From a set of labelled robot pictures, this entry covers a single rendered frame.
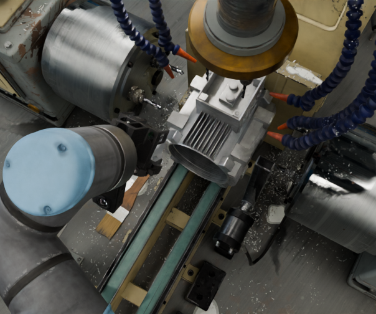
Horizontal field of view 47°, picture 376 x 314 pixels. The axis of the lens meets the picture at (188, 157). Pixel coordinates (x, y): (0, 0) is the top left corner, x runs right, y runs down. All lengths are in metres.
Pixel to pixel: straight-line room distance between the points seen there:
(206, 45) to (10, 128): 0.77
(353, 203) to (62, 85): 0.65
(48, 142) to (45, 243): 0.13
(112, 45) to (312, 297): 0.75
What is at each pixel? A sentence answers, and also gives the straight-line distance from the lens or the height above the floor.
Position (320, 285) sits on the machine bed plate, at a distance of 1.17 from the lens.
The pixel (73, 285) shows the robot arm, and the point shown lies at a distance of 0.52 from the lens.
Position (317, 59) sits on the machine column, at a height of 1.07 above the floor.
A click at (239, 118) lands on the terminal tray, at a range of 0.86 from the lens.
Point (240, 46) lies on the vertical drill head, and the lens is 0.69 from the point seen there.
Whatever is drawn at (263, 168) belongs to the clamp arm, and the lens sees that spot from 0.72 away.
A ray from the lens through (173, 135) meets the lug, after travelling 0.90.
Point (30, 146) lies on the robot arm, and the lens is 0.48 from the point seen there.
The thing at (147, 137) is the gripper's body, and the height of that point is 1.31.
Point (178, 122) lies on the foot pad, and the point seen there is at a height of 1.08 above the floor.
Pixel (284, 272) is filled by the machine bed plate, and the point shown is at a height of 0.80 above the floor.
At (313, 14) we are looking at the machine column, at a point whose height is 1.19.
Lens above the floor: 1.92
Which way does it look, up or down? 70 degrees down
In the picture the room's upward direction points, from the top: 4 degrees counter-clockwise
